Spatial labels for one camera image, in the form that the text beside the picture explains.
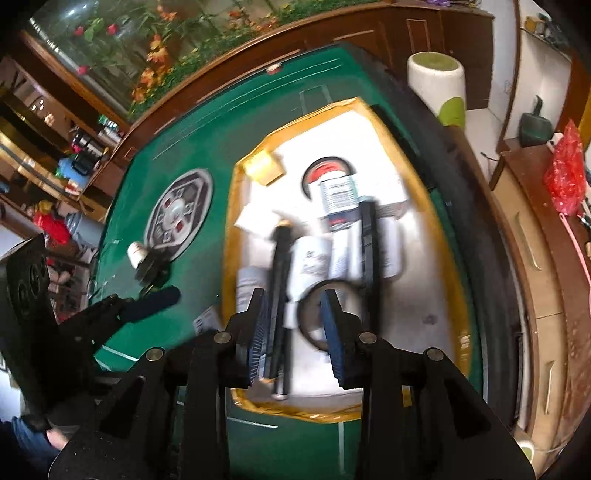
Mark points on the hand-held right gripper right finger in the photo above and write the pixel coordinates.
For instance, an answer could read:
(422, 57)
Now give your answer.
(333, 341)

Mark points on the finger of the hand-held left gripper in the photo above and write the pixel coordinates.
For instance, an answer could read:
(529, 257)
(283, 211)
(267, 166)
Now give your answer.
(152, 303)

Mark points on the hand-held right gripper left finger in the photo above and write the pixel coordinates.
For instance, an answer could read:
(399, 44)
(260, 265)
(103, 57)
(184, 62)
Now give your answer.
(258, 337)

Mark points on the black tape roll tan core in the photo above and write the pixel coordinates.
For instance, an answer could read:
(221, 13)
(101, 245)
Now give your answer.
(332, 282)

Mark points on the black pen cream caps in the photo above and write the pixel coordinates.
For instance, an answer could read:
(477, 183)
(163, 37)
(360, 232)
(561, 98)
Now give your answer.
(280, 267)

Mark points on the long black rod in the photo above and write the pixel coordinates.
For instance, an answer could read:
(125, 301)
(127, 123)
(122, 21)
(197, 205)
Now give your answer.
(369, 249)

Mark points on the yellow padded envelope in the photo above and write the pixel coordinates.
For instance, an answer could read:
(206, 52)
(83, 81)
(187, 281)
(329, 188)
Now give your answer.
(415, 277)

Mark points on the white square box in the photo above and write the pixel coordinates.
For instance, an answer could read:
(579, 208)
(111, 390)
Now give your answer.
(254, 221)

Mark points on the black tape roll red core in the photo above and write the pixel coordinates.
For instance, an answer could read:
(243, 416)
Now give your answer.
(323, 168)

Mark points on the person's left forearm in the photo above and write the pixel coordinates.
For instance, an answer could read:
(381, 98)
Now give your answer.
(27, 438)

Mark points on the black plastic device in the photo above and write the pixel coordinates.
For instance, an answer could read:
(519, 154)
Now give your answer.
(148, 271)

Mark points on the small white cylinder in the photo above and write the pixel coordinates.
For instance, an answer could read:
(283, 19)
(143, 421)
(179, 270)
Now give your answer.
(137, 253)

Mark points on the white box blue print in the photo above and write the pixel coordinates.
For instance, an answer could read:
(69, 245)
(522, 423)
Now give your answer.
(207, 321)

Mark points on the white printed carton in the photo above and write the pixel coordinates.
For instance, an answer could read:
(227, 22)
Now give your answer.
(347, 254)
(310, 265)

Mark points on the oval table control panel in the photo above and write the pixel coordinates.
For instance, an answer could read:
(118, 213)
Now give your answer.
(178, 210)

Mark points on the white labelled box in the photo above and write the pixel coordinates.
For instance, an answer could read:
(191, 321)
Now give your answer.
(339, 196)

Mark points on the blue jug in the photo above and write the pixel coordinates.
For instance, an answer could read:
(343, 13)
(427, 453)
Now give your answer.
(74, 173)

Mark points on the small yellow box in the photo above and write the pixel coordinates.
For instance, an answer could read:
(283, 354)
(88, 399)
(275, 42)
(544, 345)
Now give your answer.
(264, 167)

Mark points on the white cup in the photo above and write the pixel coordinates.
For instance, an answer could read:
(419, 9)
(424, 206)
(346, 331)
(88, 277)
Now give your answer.
(526, 451)

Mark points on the wooden side cabinet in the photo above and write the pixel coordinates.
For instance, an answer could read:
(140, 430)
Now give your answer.
(554, 300)

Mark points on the white green cylindrical stool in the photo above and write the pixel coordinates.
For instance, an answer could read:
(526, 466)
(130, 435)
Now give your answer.
(434, 83)

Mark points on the red plastic bag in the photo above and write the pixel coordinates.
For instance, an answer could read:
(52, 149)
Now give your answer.
(565, 170)

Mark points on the dark green pot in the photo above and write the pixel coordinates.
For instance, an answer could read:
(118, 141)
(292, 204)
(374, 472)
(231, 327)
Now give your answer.
(535, 127)

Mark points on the wooden counter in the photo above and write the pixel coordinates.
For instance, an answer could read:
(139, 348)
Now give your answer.
(369, 41)

